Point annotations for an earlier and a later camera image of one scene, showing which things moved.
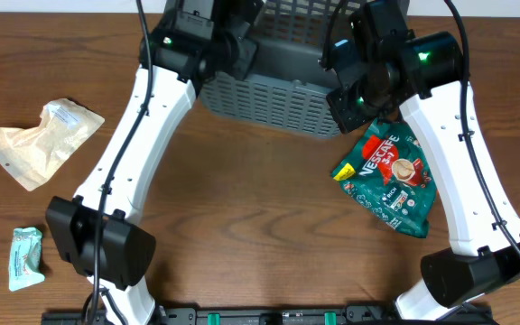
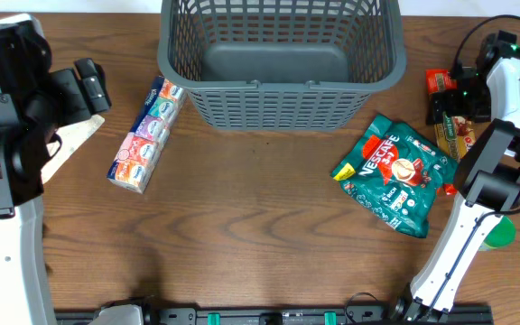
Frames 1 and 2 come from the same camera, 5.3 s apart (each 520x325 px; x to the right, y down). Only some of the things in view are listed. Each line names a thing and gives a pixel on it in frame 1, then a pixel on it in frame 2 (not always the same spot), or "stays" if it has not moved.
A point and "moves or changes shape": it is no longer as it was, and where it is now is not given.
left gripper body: [246, 50] -> [91, 86]
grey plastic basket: [285, 90] moves or changes shape
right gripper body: [348, 108] -> [442, 106]
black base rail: [262, 315] stays
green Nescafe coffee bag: [389, 172] stays
